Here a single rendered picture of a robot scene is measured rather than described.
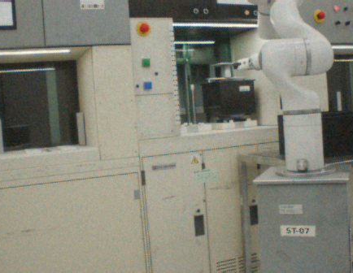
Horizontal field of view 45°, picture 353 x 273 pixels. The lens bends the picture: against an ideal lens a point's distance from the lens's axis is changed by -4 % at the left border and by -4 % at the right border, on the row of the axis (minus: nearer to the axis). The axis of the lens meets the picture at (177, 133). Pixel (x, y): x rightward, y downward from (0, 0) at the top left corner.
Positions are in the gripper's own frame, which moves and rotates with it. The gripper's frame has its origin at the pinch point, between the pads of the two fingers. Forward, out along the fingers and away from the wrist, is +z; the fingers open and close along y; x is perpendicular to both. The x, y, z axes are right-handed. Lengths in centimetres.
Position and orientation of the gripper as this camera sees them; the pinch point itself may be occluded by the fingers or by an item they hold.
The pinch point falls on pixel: (239, 65)
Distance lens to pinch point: 228.0
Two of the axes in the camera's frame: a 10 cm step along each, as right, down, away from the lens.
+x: -0.8, -10.0, -0.5
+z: -3.8, -0.2, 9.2
